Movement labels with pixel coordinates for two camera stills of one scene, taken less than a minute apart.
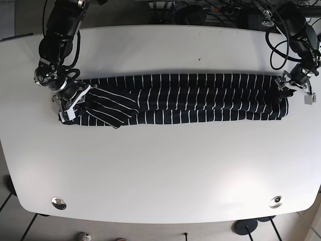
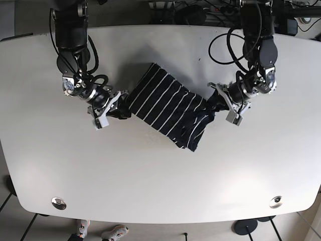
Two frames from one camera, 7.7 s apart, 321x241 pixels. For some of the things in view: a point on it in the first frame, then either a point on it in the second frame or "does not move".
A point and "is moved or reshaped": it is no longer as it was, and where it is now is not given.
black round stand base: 243,227 does not move
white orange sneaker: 86,237 -> 84,229
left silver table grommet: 58,203 does not move
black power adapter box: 191,14 does not move
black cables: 201,13 -> 230,34
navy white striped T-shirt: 118,102 is moved or reshaped
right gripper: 285,80 -> 233,116
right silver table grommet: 276,202 does not move
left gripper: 63,104 -> 99,116
